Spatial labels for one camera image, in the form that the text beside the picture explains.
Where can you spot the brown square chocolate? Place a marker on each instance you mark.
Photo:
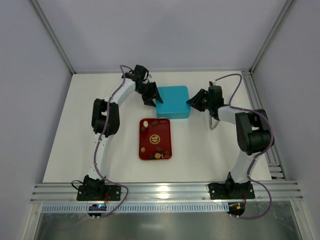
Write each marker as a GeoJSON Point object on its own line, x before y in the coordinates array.
{"type": "Point", "coordinates": [154, 123]}

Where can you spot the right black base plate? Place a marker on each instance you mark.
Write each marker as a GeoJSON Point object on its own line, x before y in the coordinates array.
{"type": "Point", "coordinates": [230, 190]}

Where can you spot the metal tongs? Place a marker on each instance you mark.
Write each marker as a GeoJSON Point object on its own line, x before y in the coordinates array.
{"type": "Point", "coordinates": [213, 123]}

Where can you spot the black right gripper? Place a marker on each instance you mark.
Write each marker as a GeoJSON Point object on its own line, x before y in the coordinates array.
{"type": "Point", "coordinates": [203, 99]}

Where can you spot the golden scalloped round chocolate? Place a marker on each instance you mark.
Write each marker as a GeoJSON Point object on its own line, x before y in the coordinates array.
{"type": "Point", "coordinates": [157, 155]}

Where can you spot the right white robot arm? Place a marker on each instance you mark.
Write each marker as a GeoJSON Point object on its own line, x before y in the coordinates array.
{"type": "Point", "coordinates": [254, 137]}

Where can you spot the aluminium front rail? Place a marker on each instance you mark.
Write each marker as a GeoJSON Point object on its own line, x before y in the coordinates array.
{"type": "Point", "coordinates": [279, 190]}

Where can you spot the teal tin lid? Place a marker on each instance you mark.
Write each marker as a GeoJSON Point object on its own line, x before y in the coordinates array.
{"type": "Point", "coordinates": [174, 104]}

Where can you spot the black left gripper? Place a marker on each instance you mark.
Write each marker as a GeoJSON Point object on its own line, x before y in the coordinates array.
{"type": "Point", "coordinates": [149, 91]}

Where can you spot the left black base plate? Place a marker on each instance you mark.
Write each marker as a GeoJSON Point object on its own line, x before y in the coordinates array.
{"type": "Point", "coordinates": [106, 192]}

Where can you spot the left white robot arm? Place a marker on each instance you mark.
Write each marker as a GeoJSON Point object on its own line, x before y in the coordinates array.
{"type": "Point", "coordinates": [105, 122]}

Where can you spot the white slotted cable duct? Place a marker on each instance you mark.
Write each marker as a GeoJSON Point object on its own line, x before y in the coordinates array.
{"type": "Point", "coordinates": [136, 207]}

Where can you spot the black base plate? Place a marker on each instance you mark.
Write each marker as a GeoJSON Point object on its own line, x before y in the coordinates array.
{"type": "Point", "coordinates": [230, 190]}
{"type": "Point", "coordinates": [106, 192]}

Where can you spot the red rectangular tray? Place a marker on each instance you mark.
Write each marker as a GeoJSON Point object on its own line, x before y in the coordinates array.
{"type": "Point", "coordinates": [155, 136]}

